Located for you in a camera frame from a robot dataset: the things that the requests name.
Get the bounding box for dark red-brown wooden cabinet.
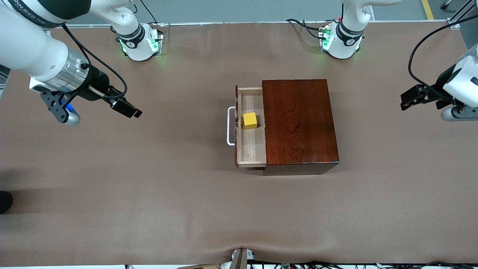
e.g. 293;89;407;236
261;79;340;176

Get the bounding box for yellow cube block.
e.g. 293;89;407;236
243;112;258;130

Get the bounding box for black cable at right arm base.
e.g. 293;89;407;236
140;0;159;25

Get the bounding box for black round object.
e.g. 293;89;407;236
0;191;14;214

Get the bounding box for wooden drawer with light interior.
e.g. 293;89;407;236
235;85;267;168

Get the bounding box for black cables at left arm base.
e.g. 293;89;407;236
286;18;329;40

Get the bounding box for aluminium frame profile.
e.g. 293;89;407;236
446;0;478;30

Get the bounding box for black cable bundle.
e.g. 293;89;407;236
254;261;478;269

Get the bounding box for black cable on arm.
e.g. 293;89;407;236
62;24;128;99
408;14;478;98

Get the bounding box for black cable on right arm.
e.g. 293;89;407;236
62;24;128;99

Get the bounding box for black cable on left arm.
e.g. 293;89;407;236
408;14;478;98

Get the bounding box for grey metal bracket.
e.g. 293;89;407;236
230;248;255;269

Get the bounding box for brown table cover sheet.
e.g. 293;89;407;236
0;21;478;268

